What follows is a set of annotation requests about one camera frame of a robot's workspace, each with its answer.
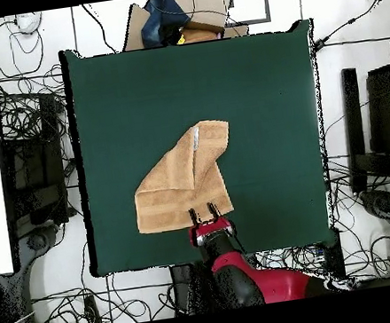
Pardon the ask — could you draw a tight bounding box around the tan terry towel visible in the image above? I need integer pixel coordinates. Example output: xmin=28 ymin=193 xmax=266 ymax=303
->
xmin=124 ymin=116 xmax=243 ymax=237

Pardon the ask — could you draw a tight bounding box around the dark green table cloth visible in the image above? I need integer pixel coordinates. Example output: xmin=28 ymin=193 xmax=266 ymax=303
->
xmin=58 ymin=14 xmax=345 ymax=281

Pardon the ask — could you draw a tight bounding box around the black power strip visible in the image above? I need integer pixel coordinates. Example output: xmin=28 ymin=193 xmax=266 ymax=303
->
xmin=82 ymin=294 xmax=103 ymax=323

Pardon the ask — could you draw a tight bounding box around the black upright bar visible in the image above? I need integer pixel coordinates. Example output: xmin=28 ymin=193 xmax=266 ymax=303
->
xmin=334 ymin=67 xmax=375 ymax=195

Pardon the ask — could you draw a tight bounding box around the black equipment rack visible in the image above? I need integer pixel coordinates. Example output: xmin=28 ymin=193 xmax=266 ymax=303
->
xmin=0 ymin=91 xmax=77 ymax=231

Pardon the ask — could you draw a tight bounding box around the orange garment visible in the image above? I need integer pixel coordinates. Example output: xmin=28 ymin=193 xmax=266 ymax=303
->
xmin=174 ymin=23 xmax=227 ymax=46

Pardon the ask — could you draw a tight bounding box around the dark blue garment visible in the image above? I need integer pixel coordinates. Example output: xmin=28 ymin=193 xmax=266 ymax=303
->
xmin=136 ymin=0 xmax=194 ymax=50

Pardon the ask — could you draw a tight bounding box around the black chair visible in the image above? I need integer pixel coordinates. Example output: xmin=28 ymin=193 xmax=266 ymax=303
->
xmin=359 ymin=63 xmax=390 ymax=162

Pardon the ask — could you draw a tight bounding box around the brown cardboard box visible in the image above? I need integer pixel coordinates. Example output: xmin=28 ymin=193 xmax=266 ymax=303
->
xmin=116 ymin=0 xmax=251 ymax=53

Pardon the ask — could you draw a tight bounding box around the person's foot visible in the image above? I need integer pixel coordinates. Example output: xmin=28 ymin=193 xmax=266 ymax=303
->
xmin=13 ymin=10 xmax=45 ymax=37

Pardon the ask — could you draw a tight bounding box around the black square frame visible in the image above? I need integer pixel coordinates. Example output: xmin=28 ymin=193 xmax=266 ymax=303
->
xmin=216 ymin=0 xmax=273 ymax=28

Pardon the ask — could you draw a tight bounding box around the black cable with connector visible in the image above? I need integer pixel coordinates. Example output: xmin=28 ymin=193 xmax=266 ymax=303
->
xmin=307 ymin=0 xmax=390 ymax=51

